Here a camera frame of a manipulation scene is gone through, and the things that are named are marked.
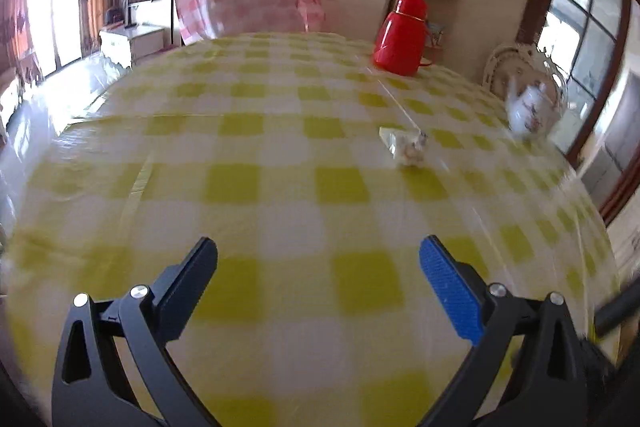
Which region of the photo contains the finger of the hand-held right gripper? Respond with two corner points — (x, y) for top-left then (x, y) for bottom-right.
(593, 288), (640, 338)

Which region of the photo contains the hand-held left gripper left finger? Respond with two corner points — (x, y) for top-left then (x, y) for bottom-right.
(51, 236), (221, 427)

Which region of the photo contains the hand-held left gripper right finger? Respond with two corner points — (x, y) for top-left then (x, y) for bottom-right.
(419, 234), (588, 427)

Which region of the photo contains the yellow checked tablecloth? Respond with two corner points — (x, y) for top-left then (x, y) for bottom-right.
(5, 32), (621, 427)

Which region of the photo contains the small white snack packet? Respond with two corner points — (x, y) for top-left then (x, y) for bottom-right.
(378, 126), (429, 168)

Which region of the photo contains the grey refrigerator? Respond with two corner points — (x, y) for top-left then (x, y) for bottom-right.
(582, 72), (640, 202)

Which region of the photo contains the white floral teapot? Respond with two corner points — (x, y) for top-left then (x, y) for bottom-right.
(502, 77), (563, 140)

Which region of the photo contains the white television cabinet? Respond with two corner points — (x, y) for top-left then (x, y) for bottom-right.
(99, 24), (166, 68)

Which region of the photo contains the white ornate chair back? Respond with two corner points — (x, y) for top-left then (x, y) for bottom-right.
(482, 43), (571, 118)

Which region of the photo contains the red thermos jug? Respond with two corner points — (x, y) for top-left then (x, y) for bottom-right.
(372, 0), (433, 76)

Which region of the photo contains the glass panel door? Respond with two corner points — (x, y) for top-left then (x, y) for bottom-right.
(520, 0), (640, 228)

